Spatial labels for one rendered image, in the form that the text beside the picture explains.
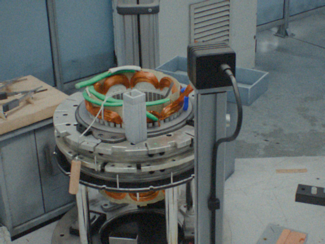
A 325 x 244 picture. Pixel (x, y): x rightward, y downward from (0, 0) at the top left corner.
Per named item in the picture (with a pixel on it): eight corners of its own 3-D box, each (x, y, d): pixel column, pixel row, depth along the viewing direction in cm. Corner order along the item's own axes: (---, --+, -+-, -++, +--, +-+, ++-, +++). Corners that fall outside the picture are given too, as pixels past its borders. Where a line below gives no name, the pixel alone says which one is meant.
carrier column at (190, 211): (190, 219, 141) (190, 136, 132) (183, 214, 143) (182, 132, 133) (199, 215, 142) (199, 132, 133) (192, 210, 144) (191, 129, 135)
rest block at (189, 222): (184, 239, 132) (184, 231, 131) (183, 224, 137) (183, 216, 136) (204, 239, 132) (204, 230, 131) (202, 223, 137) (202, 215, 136)
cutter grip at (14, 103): (5, 113, 128) (4, 105, 127) (2, 112, 128) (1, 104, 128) (20, 105, 131) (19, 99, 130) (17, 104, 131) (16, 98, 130)
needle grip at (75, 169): (74, 162, 112) (71, 194, 113) (82, 161, 113) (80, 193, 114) (70, 160, 113) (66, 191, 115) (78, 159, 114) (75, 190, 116)
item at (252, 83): (263, 176, 160) (268, 72, 147) (245, 197, 152) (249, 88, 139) (178, 153, 172) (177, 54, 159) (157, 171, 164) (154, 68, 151)
